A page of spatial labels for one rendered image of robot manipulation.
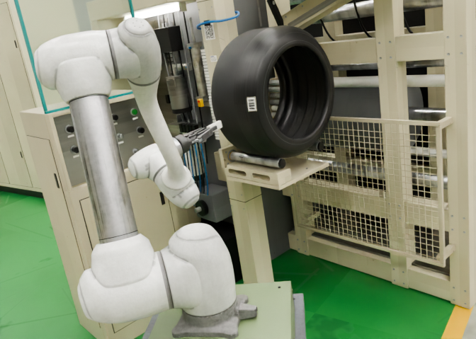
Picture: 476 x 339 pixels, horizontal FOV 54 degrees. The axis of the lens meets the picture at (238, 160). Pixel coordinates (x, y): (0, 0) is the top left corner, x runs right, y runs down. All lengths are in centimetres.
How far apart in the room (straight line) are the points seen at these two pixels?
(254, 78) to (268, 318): 100
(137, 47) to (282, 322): 82
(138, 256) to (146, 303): 12
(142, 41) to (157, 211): 145
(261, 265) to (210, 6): 141
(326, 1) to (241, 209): 113
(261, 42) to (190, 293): 115
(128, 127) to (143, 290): 138
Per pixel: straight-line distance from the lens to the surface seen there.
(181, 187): 163
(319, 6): 238
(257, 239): 261
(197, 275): 121
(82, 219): 237
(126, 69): 129
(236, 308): 132
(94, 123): 124
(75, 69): 125
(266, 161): 213
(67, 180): 230
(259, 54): 197
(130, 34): 125
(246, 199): 249
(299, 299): 158
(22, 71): 516
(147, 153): 172
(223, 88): 203
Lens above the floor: 152
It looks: 16 degrees down
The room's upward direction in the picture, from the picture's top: 9 degrees counter-clockwise
